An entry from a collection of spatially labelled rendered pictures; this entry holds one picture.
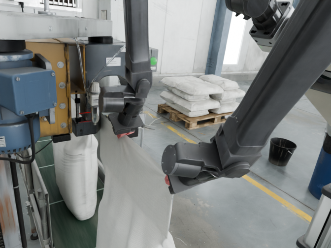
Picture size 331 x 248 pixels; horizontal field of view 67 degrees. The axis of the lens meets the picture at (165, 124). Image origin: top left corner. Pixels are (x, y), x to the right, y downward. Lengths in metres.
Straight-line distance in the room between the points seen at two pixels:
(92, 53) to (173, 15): 5.19
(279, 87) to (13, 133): 0.60
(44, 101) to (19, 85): 0.07
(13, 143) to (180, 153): 0.44
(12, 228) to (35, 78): 0.73
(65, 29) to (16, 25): 0.16
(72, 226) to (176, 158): 1.14
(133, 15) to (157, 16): 5.17
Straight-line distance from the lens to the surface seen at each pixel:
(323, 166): 2.80
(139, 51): 0.67
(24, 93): 0.62
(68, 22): 0.78
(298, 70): 0.32
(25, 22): 0.66
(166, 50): 6.02
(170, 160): 0.47
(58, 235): 1.50
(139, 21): 0.65
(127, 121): 0.77
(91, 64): 0.92
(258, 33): 0.89
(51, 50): 0.88
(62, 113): 0.94
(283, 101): 0.35
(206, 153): 0.48
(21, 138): 0.73
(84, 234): 1.47
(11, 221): 1.19
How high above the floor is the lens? 1.44
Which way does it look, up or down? 22 degrees down
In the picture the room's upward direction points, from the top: 6 degrees clockwise
